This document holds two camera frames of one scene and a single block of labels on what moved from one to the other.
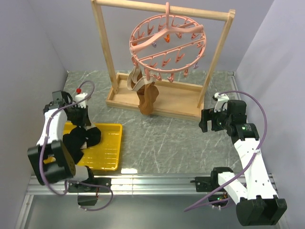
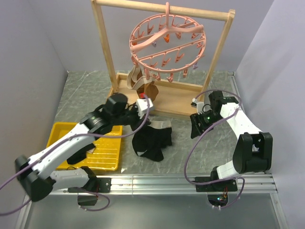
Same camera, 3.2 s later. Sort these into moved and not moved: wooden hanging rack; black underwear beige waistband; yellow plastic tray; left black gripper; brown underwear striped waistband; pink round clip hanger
Moved: left black gripper; black underwear beige waistband
Not moved: wooden hanging rack; yellow plastic tray; pink round clip hanger; brown underwear striped waistband
